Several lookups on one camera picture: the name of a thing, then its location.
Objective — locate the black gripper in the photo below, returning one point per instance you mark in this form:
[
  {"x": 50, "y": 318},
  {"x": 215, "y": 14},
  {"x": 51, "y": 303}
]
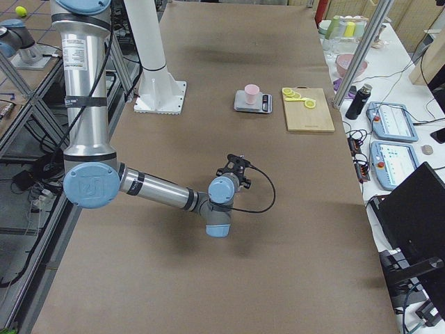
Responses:
[{"x": 244, "y": 182}]

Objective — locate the pink plastic cup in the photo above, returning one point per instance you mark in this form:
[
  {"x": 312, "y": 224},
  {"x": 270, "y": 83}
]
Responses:
[{"x": 251, "y": 92}]

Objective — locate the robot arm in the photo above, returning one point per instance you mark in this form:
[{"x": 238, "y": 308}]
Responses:
[
  {"x": 93, "y": 174},
  {"x": 16, "y": 38}
]

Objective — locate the digital kitchen scale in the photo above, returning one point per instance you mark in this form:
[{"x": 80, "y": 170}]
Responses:
[{"x": 263, "y": 103}]

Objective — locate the green cup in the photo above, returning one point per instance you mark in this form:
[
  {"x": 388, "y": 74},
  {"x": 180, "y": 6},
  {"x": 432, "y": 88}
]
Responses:
[{"x": 333, "y": 25}]

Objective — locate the yellow cup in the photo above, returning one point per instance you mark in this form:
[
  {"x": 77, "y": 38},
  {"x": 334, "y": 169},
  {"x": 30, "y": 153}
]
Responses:
[{"x": 349, "y": 29}]

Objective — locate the bamboo cutting board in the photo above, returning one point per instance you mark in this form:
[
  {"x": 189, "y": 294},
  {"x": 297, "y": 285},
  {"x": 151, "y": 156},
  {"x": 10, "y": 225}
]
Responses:
[{"x": 301, "y": 119}]

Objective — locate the yellow plastic knife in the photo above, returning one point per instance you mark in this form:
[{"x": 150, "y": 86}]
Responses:
[{"x": 301, "y": 99}]

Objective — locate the black power strip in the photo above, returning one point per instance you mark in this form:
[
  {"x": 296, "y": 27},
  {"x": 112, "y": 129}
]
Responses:
[{"x": 360, "y": 160}]

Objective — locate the purple grey cloth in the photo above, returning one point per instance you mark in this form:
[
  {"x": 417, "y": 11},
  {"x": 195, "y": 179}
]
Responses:
[{"x": 351, "y": 92}]

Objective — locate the black thermos bottle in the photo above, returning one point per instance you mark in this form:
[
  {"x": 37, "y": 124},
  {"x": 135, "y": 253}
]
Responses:
[{"x": 359, "y": 101}]

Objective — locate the pink bowl with ice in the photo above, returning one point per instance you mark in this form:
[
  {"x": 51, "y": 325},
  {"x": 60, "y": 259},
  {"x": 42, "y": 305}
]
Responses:
[{"x": 343, "y": 63}]

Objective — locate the wine glass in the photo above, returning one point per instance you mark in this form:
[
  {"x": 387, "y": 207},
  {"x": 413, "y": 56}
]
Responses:
[{"x": 331, "y": 47}]

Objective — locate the near blue teach pendant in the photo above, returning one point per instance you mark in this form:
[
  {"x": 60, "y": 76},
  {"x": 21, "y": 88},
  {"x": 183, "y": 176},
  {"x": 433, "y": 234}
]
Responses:
[{"x": 392, "y": 162}]

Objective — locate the blue teach pendant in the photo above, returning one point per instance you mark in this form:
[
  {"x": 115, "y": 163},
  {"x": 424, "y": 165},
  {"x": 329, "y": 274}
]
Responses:
[
  {"x": 392, "y": 122},
  {"x": 392, "y": 162}
]

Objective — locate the far blue teach pendant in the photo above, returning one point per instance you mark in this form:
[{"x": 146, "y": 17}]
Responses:
[{"x": 392, "y": 122}]

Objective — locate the black monitor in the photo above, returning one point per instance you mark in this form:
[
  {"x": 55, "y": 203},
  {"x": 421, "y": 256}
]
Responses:
[{"x": 412, "y": 219}]

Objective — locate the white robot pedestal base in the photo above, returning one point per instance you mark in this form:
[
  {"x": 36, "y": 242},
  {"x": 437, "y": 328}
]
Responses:
[{"x": 158, "y": 91}]

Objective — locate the aluminium frame post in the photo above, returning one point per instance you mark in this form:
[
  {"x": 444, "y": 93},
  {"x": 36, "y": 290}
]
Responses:
[{"x": 372, "y": 28}]

